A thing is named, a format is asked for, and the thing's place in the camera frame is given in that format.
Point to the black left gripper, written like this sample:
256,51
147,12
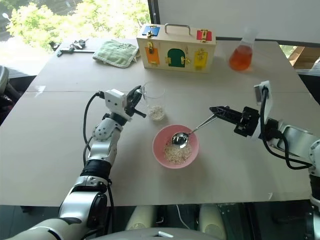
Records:
130,110

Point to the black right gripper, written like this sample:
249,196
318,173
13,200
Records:
247,121

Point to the clear glass mug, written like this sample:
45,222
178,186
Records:
157,95

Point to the metal spoon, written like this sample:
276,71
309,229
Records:
179,140

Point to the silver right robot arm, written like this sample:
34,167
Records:
297,140

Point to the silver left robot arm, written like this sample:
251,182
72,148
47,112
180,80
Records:
102,142

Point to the green folded towel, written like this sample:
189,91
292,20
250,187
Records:
115,53

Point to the pink bowl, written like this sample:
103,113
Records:
162,137

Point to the glass flask with orange liquid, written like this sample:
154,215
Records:
240,58

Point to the wooden lock box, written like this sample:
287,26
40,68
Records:
175,45

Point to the metal bar tool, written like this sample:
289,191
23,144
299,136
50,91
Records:
75,51

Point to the bunch of keys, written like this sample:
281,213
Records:
78,44

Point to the wooden beam outside window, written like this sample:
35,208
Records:
307,56

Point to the pale rounded robot leg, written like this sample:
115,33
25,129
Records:
212,222
140,217

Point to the dark chair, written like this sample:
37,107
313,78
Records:
5,80

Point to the grey robot torso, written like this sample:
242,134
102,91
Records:
140,235

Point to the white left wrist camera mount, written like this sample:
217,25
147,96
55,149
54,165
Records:
115,101

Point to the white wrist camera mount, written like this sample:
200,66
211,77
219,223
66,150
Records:
115,101
266,110

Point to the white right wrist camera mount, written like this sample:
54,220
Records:
266,110

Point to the black window frame post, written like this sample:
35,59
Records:
153,12

